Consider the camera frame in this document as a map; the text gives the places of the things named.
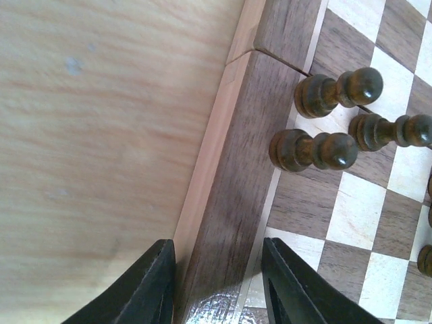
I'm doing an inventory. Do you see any wooden chess board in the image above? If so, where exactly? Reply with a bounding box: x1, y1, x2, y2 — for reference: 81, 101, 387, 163
173, 1, 431, 323

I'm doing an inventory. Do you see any dark wooden pawn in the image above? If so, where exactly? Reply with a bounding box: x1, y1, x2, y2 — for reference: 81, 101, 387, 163
269, 129, 358, 172
294, 67, 383, 119
348, 113, 431, 152

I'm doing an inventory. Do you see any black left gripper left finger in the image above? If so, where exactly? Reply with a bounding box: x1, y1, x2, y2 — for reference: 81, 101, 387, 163
64, 239, 176, 323

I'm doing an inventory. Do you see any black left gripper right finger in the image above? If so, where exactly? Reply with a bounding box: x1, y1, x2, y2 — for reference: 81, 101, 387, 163
261, 238, 381, 324

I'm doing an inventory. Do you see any dark wooden chess piece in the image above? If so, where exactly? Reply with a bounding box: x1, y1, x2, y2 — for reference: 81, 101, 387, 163
417, 244, 432, 277

